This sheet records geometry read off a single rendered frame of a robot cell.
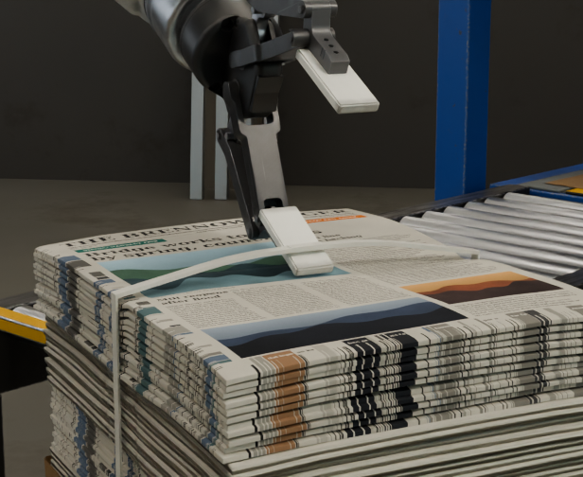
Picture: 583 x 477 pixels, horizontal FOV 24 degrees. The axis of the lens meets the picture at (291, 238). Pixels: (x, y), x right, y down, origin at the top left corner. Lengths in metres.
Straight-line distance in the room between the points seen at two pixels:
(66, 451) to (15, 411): 2.84
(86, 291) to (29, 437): 2.76
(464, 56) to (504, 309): 2.04
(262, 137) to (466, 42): 1.89
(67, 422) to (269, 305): 0.25
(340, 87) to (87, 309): 0.24
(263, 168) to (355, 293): 0.15
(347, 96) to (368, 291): 0.13
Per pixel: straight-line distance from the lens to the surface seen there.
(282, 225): 1.00
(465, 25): 2.90
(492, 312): 0.88
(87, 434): 1.05
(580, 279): 2.07
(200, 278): 0.97
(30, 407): 3.97
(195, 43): 1.05
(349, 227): 1.11
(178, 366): 0.83
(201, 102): 6.93
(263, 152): 1.03
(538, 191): 2.82
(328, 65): 0.91
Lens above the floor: 1.29
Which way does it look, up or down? 12 degrees down
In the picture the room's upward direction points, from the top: straight up
